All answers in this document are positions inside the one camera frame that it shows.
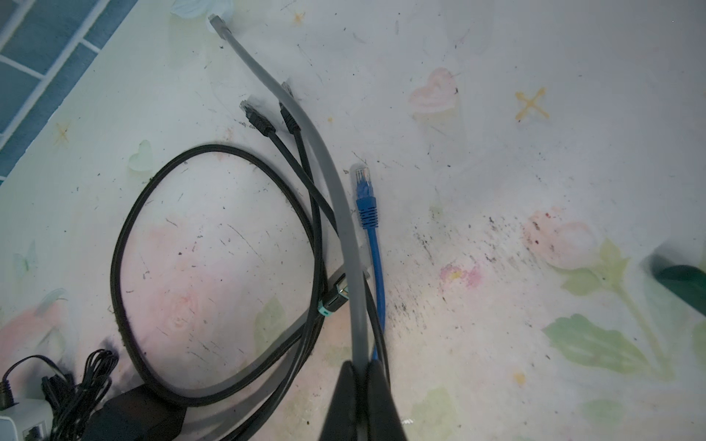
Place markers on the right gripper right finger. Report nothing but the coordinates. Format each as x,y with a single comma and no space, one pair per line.
384,423

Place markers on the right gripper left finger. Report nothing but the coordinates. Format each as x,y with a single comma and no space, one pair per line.
341,422

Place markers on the black power adapter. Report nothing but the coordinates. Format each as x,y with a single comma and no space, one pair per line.
137,415
72,402

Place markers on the white network switch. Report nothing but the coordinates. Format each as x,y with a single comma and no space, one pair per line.
27,420

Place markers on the green handled pliers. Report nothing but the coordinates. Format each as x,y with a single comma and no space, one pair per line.
687,283

